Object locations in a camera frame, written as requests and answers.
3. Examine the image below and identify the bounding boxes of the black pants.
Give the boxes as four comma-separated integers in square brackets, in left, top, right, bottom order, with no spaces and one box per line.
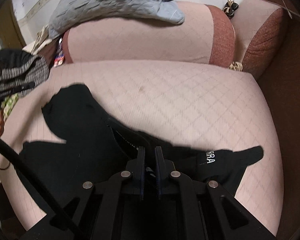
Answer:
[19,84,263,205]

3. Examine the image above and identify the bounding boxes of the colourful small packet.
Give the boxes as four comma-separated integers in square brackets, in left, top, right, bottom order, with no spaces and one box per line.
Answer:
[53,37,64,67]

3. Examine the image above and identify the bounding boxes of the cream knotted tassel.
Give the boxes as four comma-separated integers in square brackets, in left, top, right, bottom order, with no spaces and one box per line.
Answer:
[228,61,243,72]

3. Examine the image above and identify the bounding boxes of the pink sofa back cushion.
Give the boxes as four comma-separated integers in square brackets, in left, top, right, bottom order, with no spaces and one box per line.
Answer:
[62,2,235,68]

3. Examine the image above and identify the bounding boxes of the green patterned cloth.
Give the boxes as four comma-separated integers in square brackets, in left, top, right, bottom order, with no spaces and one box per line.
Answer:
[1,93,19,121]

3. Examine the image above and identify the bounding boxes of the black and white striped garment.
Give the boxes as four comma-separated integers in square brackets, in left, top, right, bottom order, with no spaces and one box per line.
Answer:
[0,49,50,99]

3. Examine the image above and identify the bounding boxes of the grey-blue quilted blanket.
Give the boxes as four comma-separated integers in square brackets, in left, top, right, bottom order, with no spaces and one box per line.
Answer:
[48,0,185,39]

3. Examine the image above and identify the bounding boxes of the small black and cream shoe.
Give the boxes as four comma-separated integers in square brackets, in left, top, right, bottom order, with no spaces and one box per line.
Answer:
[223,0,239,19]

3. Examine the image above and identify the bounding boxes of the pink and maroon bolster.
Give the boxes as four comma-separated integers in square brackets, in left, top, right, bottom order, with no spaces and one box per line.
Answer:
[231,0,289,80]

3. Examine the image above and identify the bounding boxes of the black cable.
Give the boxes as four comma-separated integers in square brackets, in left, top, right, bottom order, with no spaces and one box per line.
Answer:
[0,129,63,215]

